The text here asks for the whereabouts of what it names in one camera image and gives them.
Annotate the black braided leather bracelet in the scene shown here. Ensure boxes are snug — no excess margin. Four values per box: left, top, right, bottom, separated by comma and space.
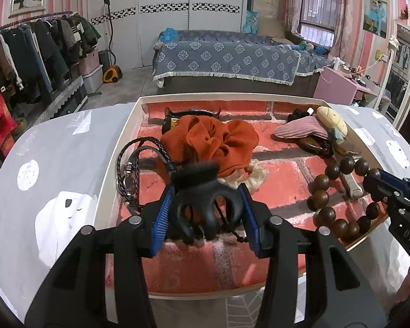
116, 136, 179, 213

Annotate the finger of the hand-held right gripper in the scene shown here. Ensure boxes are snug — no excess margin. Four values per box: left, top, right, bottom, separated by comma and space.
363, 174, 403, 210
379, 170, 410, 196

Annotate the beige tray with brick lining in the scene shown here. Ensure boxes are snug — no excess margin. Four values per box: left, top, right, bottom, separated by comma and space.
93, 95, 397, 302

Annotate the garment steamer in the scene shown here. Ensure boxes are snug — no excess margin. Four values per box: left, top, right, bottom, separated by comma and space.
98, 0, 124, 84

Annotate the window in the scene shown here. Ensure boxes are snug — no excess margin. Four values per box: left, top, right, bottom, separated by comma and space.
299, 0, 339, 48

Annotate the pink desk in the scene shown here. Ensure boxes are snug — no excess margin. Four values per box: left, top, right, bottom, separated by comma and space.
312, 66, 392, 110

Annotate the black hair claw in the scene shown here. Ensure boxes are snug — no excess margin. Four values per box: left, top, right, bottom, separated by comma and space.
172, 163, 244, 245

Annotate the wall poster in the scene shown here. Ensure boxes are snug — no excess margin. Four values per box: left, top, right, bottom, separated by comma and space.
363, 0, 389, 39

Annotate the orange scrunchie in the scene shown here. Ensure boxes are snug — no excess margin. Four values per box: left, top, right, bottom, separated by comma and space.
160, 115, 260, 179

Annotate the cream scrunchie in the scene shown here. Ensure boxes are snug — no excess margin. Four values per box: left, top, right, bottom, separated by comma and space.
218, 160, 269, 193

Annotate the white framed mirror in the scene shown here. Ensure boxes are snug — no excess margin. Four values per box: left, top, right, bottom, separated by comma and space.
379, 20, 410, 132

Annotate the black scrunchie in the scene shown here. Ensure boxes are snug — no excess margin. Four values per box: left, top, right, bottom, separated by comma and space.
287, 107, 315, 124

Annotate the plastic storage box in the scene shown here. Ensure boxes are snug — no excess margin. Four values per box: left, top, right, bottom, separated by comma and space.
78, 52, 105, 93

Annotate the bed with blue patterned cover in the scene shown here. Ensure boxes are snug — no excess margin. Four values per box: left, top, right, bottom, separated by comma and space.
152, 28, 330, 93

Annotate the pink curtain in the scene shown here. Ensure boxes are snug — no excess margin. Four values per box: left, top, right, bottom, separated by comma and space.
286, 0, 305, 36

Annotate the clothes rack with hanging clothes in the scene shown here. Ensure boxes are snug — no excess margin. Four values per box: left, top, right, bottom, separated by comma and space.
0, 11, 102, 159

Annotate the brown wooden bead bracelet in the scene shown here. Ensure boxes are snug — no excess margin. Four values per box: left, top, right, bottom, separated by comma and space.
307, 157, 382, 244

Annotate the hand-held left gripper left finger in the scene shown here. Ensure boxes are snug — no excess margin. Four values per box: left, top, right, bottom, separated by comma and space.
25, 184, 177, 328

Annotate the white wardrobe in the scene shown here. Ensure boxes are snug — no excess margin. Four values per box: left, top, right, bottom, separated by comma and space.
88, 0, 251, 69

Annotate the plush ice cream hair clip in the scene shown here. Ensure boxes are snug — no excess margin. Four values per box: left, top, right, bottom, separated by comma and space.
273, 106, 350, 145

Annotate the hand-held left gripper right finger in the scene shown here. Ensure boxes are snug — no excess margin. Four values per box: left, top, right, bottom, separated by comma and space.
238, 183, 387, 328

